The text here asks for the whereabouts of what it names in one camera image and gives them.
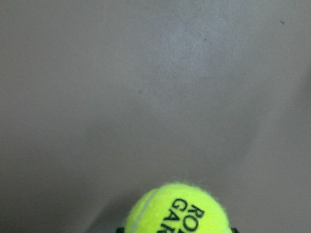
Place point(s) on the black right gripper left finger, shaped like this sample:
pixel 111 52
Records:
pixel 120 230

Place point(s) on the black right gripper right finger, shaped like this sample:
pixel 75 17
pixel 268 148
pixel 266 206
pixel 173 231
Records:
pixel 234 230

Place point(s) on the yellow tennis ball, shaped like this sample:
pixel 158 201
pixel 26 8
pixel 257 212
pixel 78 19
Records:
pixel 177 208

